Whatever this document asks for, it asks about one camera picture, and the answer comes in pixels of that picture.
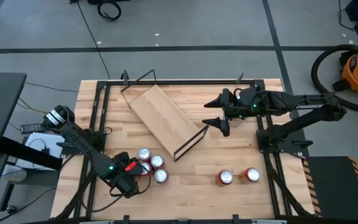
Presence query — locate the long black floor cable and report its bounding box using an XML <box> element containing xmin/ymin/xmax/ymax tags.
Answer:
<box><xmin>70</xmin><ymin>0</ymin><xmax>111</xmax><ymax>80</ymax></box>

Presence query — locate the black mat with hazard stripes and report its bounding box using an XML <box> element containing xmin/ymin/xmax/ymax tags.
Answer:
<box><xmin>301</xmin><ymin>155</ymin><xmax>358</xmax><ymax>222</ymax></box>

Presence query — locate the wooden shelf with black frame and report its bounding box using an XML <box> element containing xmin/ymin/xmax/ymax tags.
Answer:
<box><xmin>119</xmin><ymin>68</ymin><xmax>210</xmax><ymax>163</ymax></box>

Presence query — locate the yellow floor cable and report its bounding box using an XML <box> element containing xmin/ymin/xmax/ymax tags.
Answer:
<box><xmin>17</xmin><ymin>97</ymin><xmax>48</xmax><ymax>114</ymax></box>

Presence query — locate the red Coca-Cola can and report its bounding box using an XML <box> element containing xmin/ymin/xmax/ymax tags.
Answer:
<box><xmin>140</xmin><ymin>161</ymin><xmax>153</xmax><ymax>177</ymax></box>
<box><xmin>239</xmin><ymin>167</ymin><xmax>262</xmax><ymax>184</ymax></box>
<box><xmin>154</xmin><ymin>168</ymin><xmax>170</xmax><ymax>185</ymax></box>

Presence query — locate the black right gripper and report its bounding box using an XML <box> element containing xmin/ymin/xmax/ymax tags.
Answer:
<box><xmin>201</xmin><ymin>88</ymin><xmax>254</xmax><ymax>138</ymax></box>

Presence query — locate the white box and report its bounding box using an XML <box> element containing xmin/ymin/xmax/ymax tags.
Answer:
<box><xmin>15</xmin><ymin>132</ymin><xmax>67</xmax><ymax>171</ymax></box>

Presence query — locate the coiled black cable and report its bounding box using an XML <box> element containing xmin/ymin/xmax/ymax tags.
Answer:
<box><xmin>96</xmin><ymin>0</ymin><xmax>122</xmax><ymax>22</ymax></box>

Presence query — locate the black aluminium table frame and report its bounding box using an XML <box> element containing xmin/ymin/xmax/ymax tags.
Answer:
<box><xmin>54</xmin><ymin>79</ymin><xmax>316</xmax><ymax>224</ymax></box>

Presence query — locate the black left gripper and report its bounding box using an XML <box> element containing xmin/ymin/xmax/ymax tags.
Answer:
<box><xmin>113</xmin><ymin>173</ymin><xmax>140</xmax><ymax>199</ymax></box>

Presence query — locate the red Coke Zero can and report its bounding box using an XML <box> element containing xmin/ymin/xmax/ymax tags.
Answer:
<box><xmin>215</xmin><ymin>169</ymin><xmax>234</xmax><ymax>187</ymax></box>
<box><xmin>150</xmin><ymin>154</ymin><xmax>166</xmax><ymax>170</ymax></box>

